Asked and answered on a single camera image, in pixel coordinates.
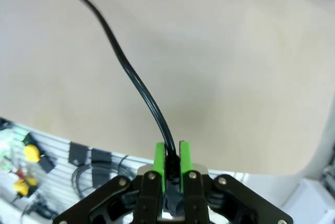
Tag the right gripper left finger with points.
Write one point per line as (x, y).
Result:
(146, 195)

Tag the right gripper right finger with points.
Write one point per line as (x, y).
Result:
(193, 195)

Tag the black rectangular adapter box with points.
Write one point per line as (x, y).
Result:
(100, 166)
(47, 163)
(77, 154)

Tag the grey slotted aluminium base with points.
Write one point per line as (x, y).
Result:
(60, 182)

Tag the yellow emergency stop button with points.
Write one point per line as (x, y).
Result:
(32, 153)
(23, 186)

